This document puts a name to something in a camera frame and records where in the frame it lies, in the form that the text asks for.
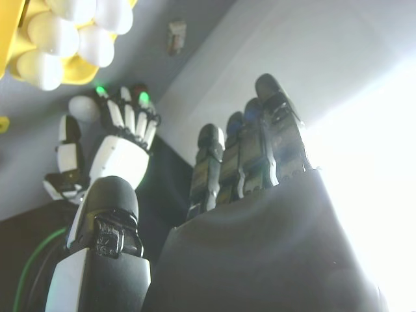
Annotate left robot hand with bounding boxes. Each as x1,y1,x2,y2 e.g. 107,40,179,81
45,73,391,312

